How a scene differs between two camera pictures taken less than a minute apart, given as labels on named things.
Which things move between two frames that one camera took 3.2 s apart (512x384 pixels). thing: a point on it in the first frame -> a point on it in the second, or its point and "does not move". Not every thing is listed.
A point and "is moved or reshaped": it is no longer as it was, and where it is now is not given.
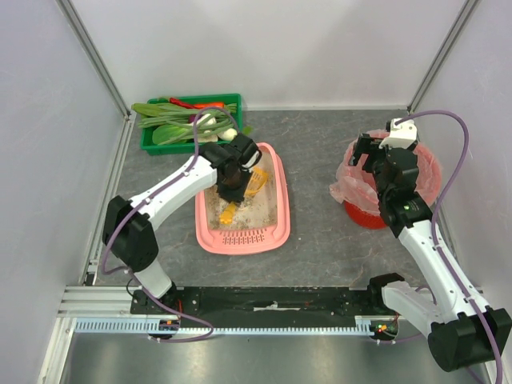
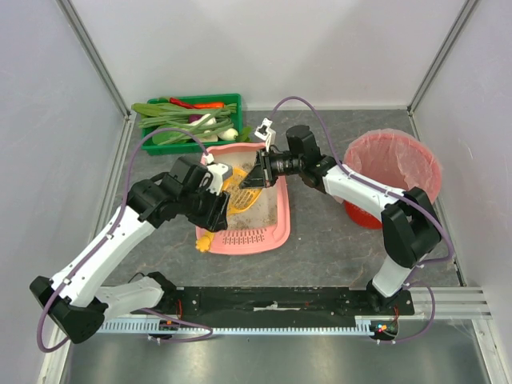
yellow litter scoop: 258,180 is moved or reshaped
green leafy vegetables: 174,125 does not move
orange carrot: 212,105 does not move
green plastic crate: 148,145 does not move
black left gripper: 233,188 -> 216,209
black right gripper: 368,151 -> 265,167
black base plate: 261,302 does not move
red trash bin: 363,219 does not move
